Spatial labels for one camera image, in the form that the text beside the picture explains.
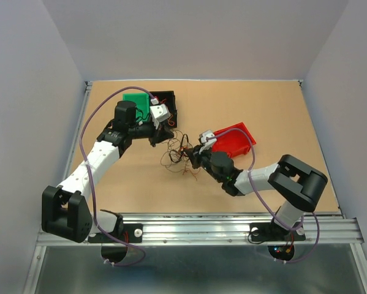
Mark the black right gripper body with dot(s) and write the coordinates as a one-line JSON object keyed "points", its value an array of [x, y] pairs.
{"points": [[206, 165]]}

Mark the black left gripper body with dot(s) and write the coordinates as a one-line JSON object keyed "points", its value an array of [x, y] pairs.
{"points": [[141, 130]]}

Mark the red plastic bin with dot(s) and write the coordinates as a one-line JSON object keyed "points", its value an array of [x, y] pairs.
{"points": [[232, 141]]}

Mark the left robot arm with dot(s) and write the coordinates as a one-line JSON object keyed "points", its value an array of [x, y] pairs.
{"points": [[65, 211]]}

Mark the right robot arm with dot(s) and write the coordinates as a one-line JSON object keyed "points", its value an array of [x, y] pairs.
{"points": [[300, 184]]}

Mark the green plastic bin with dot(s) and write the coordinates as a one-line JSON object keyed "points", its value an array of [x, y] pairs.
{"points": [[142, 102]]}

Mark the black plastic bin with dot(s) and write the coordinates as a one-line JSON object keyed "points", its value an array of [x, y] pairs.
{"points": [[168, 98]]}

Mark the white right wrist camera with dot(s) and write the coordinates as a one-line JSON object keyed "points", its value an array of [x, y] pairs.
{"points": [[207, 140]]}

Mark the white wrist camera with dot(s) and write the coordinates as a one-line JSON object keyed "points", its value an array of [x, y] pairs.
{"points": [[207, 140], [158, 112]]}

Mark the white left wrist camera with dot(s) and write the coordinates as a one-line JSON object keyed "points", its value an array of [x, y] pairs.
{"points": [[158, 112]]}

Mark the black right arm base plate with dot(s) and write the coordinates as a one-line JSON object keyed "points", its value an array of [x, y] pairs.
{"points": [[261, 232]]}

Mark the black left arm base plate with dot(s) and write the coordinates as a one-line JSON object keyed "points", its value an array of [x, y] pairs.
{"points": [[130, 233]]}

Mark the aluminium mounting rail frame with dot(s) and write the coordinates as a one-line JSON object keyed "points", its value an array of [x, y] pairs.
{"points": [[274, 111]]}

